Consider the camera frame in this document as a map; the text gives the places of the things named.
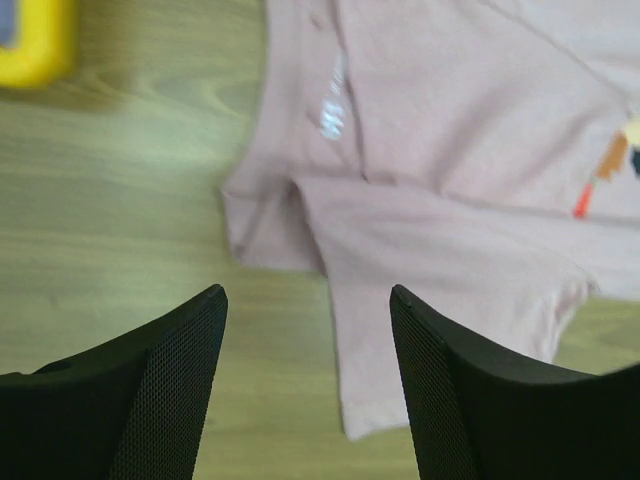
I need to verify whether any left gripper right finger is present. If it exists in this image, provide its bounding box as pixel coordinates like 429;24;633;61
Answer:
390;285;639;480

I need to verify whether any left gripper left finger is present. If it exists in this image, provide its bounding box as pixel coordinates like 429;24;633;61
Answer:
1;285;228;479

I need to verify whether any pink t shirt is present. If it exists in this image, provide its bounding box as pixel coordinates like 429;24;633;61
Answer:
222;1;639;440

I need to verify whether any yellow plastic bin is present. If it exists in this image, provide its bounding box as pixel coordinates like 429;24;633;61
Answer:
1;0;79;89

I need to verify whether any lavender t shirt in bin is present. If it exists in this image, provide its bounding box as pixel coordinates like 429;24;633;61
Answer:
0;0;17;47

